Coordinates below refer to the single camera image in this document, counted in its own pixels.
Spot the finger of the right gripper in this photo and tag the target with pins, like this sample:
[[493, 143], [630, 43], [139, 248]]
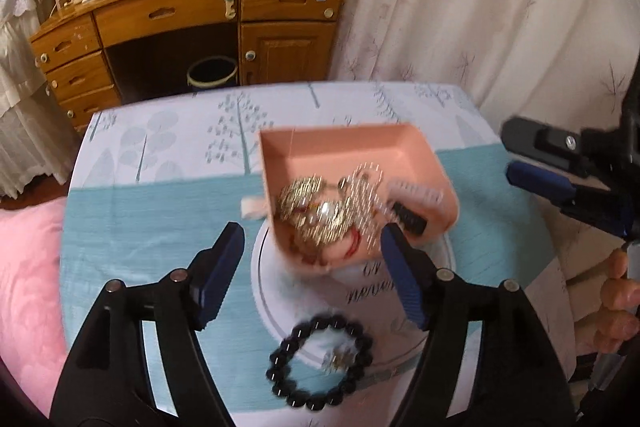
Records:
[[550, 186], [550, 139]]

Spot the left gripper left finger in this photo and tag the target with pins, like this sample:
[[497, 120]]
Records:
[[106, 379]]

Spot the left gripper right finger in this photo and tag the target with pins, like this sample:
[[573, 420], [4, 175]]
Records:
[[487, 360]]

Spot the pink plastic jewelry tray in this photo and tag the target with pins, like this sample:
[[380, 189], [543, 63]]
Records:
[[330, 191]]

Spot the person's right hand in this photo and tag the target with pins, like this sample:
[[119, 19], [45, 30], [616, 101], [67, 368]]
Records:
[[607, 329]]

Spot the pink quilt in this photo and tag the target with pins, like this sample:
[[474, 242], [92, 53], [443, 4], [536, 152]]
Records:
[[33, 345]]

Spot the white floral curtain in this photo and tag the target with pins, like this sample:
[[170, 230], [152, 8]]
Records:
[[565, 62]]

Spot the tree print tablecloth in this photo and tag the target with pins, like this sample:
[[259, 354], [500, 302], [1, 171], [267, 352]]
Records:
[[156, 182]]

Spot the white lace cover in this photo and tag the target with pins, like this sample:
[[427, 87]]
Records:
[[36, 137]]

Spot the black waste bin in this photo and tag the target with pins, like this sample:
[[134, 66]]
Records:
[[211, 73]]

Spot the wooden desk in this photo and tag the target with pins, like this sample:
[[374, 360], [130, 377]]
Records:
[[105, 53]]

